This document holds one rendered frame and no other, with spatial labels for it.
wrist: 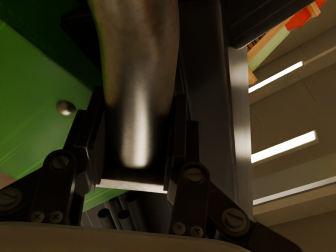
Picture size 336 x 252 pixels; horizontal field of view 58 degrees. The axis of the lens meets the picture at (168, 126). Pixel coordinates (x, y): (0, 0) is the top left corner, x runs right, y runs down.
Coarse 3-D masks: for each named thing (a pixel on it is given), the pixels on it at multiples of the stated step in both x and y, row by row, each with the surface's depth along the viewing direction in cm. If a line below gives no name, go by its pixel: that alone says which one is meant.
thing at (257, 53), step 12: (324, 0) 323; (300, 12) 311; (312, 12) 313; (288, 24) 325; (300, 24) 313; (264, 36) 284; (276, 36) 302; (252, 48) 280; (264, 48) 298; (252, 60) 294
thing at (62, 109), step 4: (60, 100) 17; (64, 100) 17; (56, 104) 17; (60, 104) 17; (64, 104) 17; (68, 104) 17; (72, 104) 17; (56, 108) 17; (60, 108) 17; (64, 108) 17; (68, 108) 17; (72, 108) 17; (60, 112) 17; (64, 112) 17; (68, 112) 17; (72, 112) 17
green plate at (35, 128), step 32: (0, 0) 14; (32, 0) 17; (64, 0) 20; (0, 32) 14; (32, 32) 14; (64, 32) 18; (0, 64) 15; (32, 64) 15; (64, 64) 15; (0, 96) 17; (32, 96) 17; (64, 96) 16; (0, 128) 19; (32, 128) 18; (64, 128) 18; (0, 160) 21; (32, 160) 21; (96, 192) 23
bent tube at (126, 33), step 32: (96, 0) 9; (128, 0) 9; (160, 0) 9; (128, 32) 10; (160, 32) 10; (128, 64) 10; (160, 64) 11; (128, 96) 12; (160, 96) 12; (128, 128) 13; (160, 128) 13; (128, 160) 14; (160, 160) 15; (160, 192) 15
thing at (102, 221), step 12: (108, 204) 24; (120, 204) 25; (132, 204) 24; (108, 216) 23; (120, 216) 22; (132, 216) 25; (108, 228) 23; (120, 228) 26; (132, 228) 23; (144, 228) 25
